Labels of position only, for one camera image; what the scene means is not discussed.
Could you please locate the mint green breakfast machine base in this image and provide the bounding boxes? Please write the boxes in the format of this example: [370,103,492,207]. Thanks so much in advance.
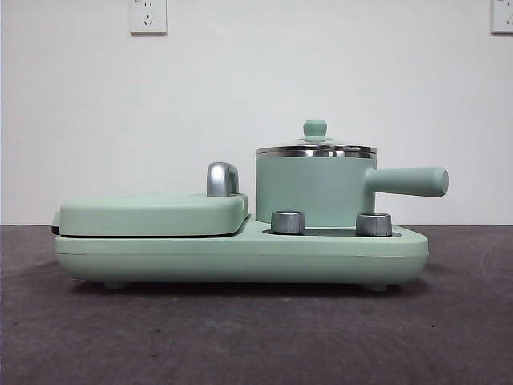
[54,213,429,290]

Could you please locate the glass lid with green knob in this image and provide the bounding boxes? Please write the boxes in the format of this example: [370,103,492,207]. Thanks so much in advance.
[256,119,378,156]

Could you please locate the mint green pot with handle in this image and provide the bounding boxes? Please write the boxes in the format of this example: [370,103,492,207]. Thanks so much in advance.
[255,152,450,225]

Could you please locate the mint green griddle cover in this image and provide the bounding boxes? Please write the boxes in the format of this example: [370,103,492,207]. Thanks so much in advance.
[50,160,249,237]

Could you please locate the white wall socket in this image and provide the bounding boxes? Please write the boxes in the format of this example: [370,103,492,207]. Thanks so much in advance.
[128,0,168,34]
[491,0,513,34]

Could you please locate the silver control knob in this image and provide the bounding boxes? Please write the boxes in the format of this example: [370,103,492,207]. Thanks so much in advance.
[355,211,393,237]
[270,209,306,234]

